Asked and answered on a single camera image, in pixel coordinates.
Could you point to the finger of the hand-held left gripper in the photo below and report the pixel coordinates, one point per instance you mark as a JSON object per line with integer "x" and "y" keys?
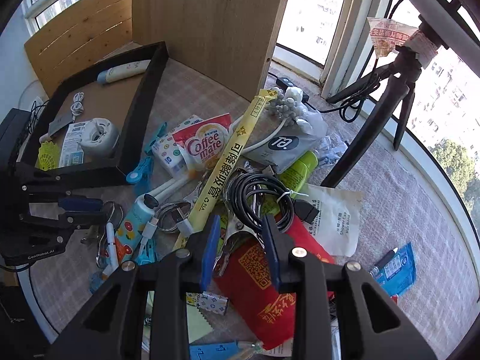
{"x": 80, "y": 204}
{"x": 90, "y": 219}

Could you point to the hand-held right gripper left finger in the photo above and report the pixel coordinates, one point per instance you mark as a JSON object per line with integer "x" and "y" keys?
{"x": 210, "y": 255}

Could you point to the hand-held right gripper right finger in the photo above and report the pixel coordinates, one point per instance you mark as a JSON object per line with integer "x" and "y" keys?
{"x": 273, "y": 258}

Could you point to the metal spring clip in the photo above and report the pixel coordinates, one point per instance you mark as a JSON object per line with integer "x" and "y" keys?
{"x": 240, "y": 240}

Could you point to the white pen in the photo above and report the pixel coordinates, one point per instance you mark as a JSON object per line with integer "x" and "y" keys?
{"x": 110, "y": 247}

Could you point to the yellow plastic shuttlecock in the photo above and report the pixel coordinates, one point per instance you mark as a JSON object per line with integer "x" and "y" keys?
{"x": 48, "y": 155}

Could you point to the white printed packet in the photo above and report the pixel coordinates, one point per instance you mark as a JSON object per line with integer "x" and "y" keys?
{"x": 73, "y": 146}

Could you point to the white egg-shaped plug device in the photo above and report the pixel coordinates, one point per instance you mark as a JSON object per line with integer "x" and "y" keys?
{"x": 99, "y": 137}

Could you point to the grey card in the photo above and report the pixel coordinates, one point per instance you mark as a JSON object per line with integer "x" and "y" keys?
{"x": 62, "y": 123}

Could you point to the black tray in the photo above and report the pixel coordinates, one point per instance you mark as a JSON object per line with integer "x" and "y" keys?
{"x": 144, "y": 93}

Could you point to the white tube blue cap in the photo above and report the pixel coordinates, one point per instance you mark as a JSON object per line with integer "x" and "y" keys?
{"x": 122, "y": 71}

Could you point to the metal carabiner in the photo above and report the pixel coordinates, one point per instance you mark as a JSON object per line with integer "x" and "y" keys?
{"x": 107, "y": 210}

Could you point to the fruit print bottle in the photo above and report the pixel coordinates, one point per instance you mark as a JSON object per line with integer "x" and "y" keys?
{"x": 129, "y": 228}

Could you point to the small patterned sachet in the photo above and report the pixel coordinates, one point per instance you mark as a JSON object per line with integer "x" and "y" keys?
{"x": 212, "y": 303}

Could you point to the red gold-print packet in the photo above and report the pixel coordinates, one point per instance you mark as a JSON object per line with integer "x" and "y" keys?
{"x": 262, "y": 307}

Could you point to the yellow green paper sachet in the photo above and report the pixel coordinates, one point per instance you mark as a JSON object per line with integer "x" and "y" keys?
{"x": 198, "y": 326}

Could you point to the white shower cap packet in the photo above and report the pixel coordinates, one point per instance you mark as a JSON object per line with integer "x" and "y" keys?
{"x": 337, "y": 217}

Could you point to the green tube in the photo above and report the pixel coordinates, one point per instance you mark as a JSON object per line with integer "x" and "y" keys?
{"x": 300, "y": 168}

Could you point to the white dotted tissue pack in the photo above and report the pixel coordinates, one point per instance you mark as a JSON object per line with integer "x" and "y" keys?
{"x": 168, "y": 150}

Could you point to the yellow stick packet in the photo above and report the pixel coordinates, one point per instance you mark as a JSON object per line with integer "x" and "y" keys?
{"x": 225, "y": 150}

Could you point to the red white creamer sachet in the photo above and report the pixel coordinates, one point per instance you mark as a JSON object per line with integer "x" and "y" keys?
{"x": 204, "y": 146}

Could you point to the black pen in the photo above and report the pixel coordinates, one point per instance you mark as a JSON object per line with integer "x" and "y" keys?
{"x": 384, "y": 260}

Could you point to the blue sachet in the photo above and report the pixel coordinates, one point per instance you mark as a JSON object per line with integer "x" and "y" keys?
{"x": 397, "y": 273}

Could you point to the grey flower bunch in bag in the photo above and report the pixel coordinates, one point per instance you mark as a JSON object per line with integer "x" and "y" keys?
{"x": 288, "y": 105}

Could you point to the wooden slat board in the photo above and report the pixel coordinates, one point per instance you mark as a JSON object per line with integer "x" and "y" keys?
{"x": 82, "y": 33}

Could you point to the black power strip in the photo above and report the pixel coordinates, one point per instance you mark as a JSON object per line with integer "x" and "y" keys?
{"x": 292, "y": 86}

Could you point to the black tripod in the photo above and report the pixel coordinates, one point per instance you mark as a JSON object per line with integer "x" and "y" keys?
{"x": 405, "y": 93}

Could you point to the light wooden panel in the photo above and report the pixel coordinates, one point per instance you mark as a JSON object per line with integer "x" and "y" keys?
{"x": 206, "y": 26}

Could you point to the paper label on tripod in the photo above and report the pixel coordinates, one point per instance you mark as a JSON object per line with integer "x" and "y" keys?
{"x": 390, "y": 35}

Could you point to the white window frame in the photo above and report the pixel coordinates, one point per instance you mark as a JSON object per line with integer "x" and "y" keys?
{"x": 345, "y": 45}

